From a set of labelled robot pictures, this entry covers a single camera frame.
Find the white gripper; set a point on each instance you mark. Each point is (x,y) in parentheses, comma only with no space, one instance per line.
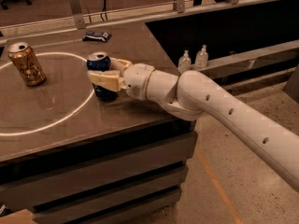
(137,78)

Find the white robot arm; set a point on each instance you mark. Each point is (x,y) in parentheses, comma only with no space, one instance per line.
(188,95)

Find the right clear sanitizer bottle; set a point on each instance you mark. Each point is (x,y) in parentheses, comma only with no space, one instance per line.
(201,58)

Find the metal railing frame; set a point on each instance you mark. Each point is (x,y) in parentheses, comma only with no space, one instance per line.
(155,12)

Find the left clear sanitizer bottle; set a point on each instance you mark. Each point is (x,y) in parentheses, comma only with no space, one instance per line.
(184,62)

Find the clear sanitizer bottle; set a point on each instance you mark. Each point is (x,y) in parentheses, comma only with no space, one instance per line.
(184,62)
(201,58)

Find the grey metal shelf ledge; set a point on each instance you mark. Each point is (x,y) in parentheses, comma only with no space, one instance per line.
(250,60)

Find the blue pepsi can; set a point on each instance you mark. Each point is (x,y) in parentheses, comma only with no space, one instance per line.
(100,62)

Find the gold soda can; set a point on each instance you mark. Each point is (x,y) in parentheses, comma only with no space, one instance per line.
(25,60)

